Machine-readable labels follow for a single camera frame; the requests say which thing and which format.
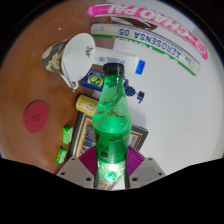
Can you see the white bottle with blue cap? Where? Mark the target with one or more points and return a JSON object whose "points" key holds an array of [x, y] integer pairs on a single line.
{"points": [[128, 61]]}

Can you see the green plastic drink bottle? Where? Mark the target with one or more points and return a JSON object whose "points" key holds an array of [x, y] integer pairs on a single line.
{"points": [[111, 131]]}

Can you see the long white and green box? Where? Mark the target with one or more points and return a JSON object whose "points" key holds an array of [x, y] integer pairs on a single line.
{"points": [[150, 40]]}

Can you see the camouflage mug with white inside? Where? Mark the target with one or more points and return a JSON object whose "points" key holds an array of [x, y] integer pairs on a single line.
{"points": [[78, 55]]}

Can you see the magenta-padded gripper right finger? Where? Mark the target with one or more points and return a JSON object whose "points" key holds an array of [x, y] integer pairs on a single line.
{"points": [[149, 170]]}

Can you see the flat round red coaster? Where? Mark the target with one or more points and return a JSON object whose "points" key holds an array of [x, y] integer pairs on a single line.
{"points": [[36, 117]]}

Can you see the brown pump bottle yellow label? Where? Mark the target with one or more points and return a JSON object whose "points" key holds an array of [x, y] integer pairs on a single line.
{"points": [[85, 104]]}

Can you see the long pink box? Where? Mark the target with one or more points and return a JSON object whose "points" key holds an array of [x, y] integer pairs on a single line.
{"points": [[150, 18]]}

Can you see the black-framed group picture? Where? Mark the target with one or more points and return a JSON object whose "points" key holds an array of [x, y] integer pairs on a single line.
{"points": [[81, 133]]}

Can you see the dark blue pump bottle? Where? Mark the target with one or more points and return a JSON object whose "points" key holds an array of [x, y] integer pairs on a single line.
{"points": [[91, 80]]}

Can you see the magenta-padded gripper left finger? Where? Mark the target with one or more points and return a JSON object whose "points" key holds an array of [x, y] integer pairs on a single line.
{"points": [[74, 170]]}

